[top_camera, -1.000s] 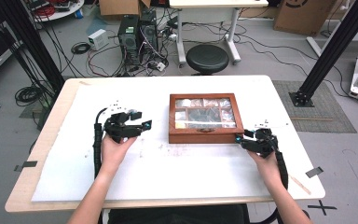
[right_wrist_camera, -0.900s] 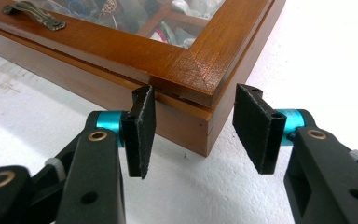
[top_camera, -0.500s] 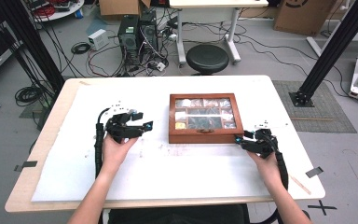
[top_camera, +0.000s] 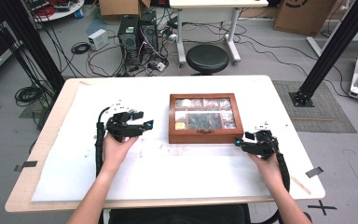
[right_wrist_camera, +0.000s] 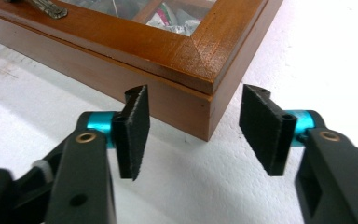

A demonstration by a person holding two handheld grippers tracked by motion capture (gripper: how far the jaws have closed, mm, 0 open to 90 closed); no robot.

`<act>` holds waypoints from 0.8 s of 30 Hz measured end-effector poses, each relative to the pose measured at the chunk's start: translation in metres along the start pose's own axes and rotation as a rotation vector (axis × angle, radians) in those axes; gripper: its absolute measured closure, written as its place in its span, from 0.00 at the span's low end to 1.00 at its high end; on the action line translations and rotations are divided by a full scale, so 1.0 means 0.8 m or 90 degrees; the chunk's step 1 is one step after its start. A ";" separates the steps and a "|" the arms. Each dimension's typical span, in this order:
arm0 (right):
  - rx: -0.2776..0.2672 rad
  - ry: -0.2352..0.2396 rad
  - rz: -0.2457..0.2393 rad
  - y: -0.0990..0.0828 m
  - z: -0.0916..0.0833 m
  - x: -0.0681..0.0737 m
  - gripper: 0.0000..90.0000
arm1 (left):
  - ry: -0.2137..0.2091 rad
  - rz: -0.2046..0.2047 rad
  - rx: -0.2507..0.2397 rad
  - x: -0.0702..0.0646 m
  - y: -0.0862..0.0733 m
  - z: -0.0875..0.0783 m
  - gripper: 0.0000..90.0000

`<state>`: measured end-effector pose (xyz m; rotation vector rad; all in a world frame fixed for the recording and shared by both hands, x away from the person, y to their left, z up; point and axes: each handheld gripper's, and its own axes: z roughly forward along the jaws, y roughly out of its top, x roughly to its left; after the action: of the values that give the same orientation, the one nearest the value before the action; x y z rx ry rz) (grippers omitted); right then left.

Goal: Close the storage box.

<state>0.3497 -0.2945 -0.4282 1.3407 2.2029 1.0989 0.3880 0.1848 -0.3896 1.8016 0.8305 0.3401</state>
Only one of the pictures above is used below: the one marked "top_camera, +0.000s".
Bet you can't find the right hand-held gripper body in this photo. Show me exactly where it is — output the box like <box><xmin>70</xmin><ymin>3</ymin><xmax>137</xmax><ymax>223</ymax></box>
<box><xmin>241</xmin><ymin>121</ymin><xmax>290</xmax><ymax>161</ymax></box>

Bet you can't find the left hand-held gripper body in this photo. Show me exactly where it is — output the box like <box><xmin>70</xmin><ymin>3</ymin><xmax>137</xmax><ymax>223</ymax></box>
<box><xmin>104</xmin><ymin>100</ymin><xmax>146</xmax><ymax>144</ymax></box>

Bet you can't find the wooden box with glass lid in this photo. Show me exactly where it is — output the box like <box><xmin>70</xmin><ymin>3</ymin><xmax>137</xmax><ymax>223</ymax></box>
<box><xmin>167</xmin><ymin>92</ymin><xmax>244</xmax><ymax>145</ymax></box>

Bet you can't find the person's right hand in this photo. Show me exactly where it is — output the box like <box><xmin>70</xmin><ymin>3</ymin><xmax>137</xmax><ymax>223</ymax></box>
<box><xmin>248</xmin><ymin>152</ymin><xmax>283</xmax><ymax>189</ymax></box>

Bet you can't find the person's left hand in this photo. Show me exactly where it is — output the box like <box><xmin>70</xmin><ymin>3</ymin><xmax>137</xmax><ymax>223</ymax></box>
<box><xmin>101</xmin><ymin>133</ymin><xmax>139</xmax><ymax>176</ymax></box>

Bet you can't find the pale tape strip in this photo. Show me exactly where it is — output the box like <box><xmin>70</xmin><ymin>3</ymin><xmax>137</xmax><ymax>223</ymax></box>
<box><xmin>291</xmin><ymin>175</ymin><xmax>312</xmax><ymax>196</ymax></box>

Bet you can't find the white foam mat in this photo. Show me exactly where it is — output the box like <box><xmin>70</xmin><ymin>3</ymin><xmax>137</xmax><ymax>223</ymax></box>
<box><xmin>31</xmin><ymin>81</ymin><xmax>290</xmax><ymax>203</ymax></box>

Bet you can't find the black tape strip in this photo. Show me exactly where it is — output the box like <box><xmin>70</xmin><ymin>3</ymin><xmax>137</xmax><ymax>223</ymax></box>
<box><xmin>305</xmin><ymin>166</ymin><xmax>324</xmax><ymax>179</ymax></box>
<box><xmin>13</xmin><ymin>161</ymin><xmax>39</xmax><ymax>173</ymax></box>

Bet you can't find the black computer tower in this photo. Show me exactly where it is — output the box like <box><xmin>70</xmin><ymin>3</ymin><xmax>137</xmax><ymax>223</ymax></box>
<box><xmin>117</xmin><ymin>14</ymin><xmax>141</xmax><ymax>67</ymax></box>

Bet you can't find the grey floor mat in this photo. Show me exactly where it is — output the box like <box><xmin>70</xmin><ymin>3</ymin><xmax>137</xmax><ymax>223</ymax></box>
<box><xmin>272</xmin><ymin>79</ymin><xmax>358</xmax><ymax>134</ymax></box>

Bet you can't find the black tape cross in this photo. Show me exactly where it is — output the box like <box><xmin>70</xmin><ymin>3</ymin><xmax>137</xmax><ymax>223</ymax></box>
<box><xmin>307</xmin><ymin>200</ymin><xmax>337</xmax><ymax>217</ymax></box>

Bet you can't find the small white box device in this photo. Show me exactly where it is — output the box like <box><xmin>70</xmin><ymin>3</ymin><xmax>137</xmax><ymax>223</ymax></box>
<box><xmin>88</xmin><ymin>28</ymin><xmax>110</xmax><ymax>51</ymax></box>

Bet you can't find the black round stool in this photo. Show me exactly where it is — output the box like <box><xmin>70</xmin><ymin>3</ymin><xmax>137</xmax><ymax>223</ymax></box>
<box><xmin>186</xmin><ymin>44</ymin><xmax>230</xmax><ymax>76</ymax></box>

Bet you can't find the person's dark lap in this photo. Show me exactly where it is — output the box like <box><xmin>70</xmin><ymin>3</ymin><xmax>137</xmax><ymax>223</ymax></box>
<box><xmin>106</xmin><ymin>203</ymin><xmax>251</xmax><ymax>224</ymax></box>

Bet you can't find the small cardboard box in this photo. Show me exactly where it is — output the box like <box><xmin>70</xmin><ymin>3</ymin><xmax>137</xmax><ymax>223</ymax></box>
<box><xmin>98</xmin><ymin>0</ymin><xmax>152</xmax><ymax>17</ymax></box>

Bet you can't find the black metal stand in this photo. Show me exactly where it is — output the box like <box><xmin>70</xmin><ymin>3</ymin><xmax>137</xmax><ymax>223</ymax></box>
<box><xmin>288</xmin><ymin>0</ymin><xmax>358</xmax><ymax>108</ymax></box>
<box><xmin>0</xmin><ymin>0</ymin><xmax>66</xmax><ymax>94</ymax></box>

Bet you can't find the white round table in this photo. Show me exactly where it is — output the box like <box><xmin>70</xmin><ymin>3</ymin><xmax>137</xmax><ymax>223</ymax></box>
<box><xmin>24</xmin><ymin>0</ymin><xmax>85</xmax><ymax>22</ymax></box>

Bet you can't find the large cardboard box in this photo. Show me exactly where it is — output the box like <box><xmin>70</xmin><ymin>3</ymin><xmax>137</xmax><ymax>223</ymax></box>
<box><xmin>273</xmin><ymin>0</ymin><xmax>338</xmax><ymax>36</ymax></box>

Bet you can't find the white desk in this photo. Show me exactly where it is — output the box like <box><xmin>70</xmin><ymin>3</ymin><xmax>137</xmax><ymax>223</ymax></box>
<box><xmin>169</xmin><ymin>0</ymin><xmax>269</xmax><ymax>66</ymax></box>

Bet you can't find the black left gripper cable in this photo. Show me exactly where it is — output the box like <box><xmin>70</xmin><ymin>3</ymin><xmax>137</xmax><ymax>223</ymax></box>
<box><xmin>94</xmin><ymin>106</ymin><xmax>112</xmax><ymax>178</ymax></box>

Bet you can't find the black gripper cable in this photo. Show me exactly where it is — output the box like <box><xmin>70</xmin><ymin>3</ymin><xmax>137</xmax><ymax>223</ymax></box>
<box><xmin>94</xmin><ymin>106</ymin><xmax>112</xmax><ymax>178</ymax></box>
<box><xmin>251</xmin><ymin>151</ymin><xmax>292</xmax><ymax>224</ymax></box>

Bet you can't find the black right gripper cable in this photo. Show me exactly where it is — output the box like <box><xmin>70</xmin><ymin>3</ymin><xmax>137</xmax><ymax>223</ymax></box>
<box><xmin>251</xmin><ymin>151</ymin><xmax>292</xmax><ymax>224</ymax></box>

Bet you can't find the dark computer tower with cables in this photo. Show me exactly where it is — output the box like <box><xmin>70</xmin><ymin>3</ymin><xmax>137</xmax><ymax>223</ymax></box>
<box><xmin>139</xmin><ymin>8</ymin><xmax>159</xmax><ymax>54</ymax></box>

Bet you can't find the small black cable coil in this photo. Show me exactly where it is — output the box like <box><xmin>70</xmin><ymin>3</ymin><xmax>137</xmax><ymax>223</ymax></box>
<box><xmin>70</xmin><ymin>41</ymin><xmax>91</xmax><ymax>55</ymax></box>

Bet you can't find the large black cable coil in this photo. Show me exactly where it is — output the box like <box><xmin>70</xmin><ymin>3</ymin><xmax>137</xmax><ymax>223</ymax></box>
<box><xmin>14</xmin><ymin>85</ymin><xmax>44</xmax><ymax>107</ymax></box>

